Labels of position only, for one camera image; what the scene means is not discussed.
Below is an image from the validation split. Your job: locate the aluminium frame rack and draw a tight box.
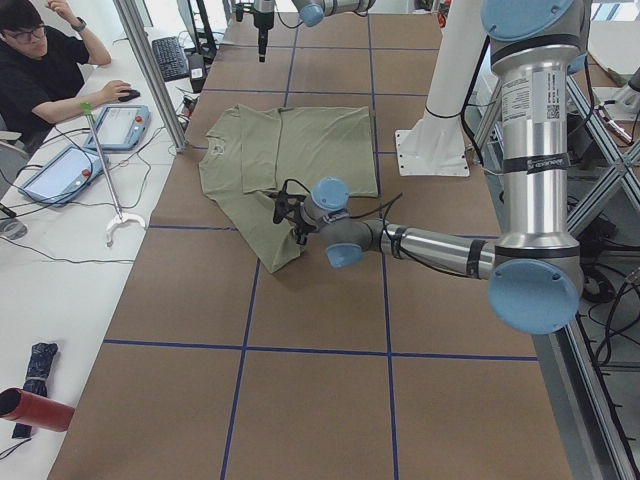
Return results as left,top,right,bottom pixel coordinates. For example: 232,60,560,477
469,49,640,480

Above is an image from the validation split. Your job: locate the folded dark blue umbrella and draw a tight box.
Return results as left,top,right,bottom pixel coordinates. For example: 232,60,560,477
12,342,58,439

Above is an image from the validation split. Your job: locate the near teach pendant tablet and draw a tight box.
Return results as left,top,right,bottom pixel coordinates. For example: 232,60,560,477
18,146,103,206

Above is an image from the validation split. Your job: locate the grey tape roll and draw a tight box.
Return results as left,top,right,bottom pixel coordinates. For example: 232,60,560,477
0,219,28,240

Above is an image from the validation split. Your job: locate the white reacher grabber stick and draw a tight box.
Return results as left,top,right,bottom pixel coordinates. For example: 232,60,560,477
81,102,147,248

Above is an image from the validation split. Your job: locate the aluminium frame post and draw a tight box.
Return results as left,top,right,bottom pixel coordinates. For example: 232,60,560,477
113,0,187,153

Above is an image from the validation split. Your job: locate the person in black shirt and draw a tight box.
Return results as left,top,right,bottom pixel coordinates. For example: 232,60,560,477
1,0,132,153

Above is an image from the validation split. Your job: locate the black keyboard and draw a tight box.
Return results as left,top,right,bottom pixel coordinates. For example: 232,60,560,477
151,36,189,82

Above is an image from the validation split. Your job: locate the white pedestal column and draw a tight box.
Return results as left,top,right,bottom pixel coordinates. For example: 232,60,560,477
395,0,486,178

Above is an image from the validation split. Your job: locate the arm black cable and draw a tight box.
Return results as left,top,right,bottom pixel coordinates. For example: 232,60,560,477
277,178,471,279

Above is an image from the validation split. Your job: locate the black power adapter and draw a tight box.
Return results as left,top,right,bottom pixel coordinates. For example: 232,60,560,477
187,53,207,93

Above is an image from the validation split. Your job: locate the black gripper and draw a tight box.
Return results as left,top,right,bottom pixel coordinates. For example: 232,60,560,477
291,210,316,247
253,9,273,63

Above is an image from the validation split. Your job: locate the green long-sleeve shirt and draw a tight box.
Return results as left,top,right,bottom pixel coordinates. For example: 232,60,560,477
199,104,379,273

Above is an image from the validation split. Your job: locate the far teach pendant tablet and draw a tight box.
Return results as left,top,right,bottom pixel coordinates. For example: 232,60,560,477
95,104,150,152

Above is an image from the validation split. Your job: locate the red cylinder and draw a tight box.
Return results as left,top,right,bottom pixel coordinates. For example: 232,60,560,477
1,388,75,432

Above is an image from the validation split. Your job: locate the teach pendant tablet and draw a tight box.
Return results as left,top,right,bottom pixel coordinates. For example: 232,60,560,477
18,146,103,206
95,104,150,152

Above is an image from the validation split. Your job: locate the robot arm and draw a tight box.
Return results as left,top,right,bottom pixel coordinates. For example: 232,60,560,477
236,0,376,63
274,1,590,335

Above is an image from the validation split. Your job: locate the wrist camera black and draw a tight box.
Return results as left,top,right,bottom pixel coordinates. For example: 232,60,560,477
272,186,306,224
235,2,253,22

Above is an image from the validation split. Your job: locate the black computer mouse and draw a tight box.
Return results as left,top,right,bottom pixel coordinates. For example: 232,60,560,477
118,89,140,102

